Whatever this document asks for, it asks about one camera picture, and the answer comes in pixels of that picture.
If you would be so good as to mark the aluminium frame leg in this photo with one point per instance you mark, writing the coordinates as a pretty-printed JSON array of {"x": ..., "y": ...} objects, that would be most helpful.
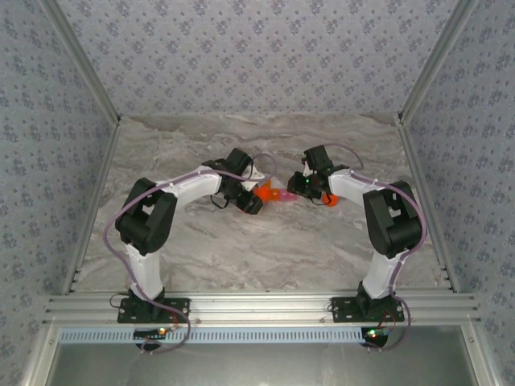
[
  {"x": 40, "y": 358},
  {"x": 480, "y": 358}
]

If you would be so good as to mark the small circuit board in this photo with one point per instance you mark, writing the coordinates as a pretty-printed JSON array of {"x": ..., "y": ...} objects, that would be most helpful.
[
  {"x": 151, "y": 333},
  {"x": 374, "y": 335}
]

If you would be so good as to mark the aluminium frame post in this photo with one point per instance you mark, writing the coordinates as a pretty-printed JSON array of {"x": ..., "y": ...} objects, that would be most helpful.
[
  {"x": 82, "y": 60},
  {"x": 434, "y": 60}
]

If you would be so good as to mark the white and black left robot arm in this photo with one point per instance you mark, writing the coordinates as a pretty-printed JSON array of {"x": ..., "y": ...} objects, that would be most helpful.
[{"x": 193, "y": 187}]

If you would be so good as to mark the pink pill organizer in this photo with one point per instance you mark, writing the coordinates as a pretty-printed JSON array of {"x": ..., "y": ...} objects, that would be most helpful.
[{"x": 289, "y": 197}]

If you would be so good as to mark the aluminium frame rail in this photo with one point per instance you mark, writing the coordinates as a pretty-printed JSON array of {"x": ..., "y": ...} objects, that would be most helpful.
[{"x": 257, "y": 307}]

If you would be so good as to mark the grey metal panel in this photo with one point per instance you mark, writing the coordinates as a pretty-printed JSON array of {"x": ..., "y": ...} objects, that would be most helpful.
[{"x": 257, "y": 366}]

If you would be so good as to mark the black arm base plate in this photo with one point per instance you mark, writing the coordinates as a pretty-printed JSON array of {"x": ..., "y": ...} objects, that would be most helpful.
[
  {"x": 344, "y": 309},
  {"x": 177, "y": 311}
]

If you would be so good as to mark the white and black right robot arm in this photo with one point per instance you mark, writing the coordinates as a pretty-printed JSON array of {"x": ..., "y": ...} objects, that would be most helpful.
[{"x": 350, "y": 185}]

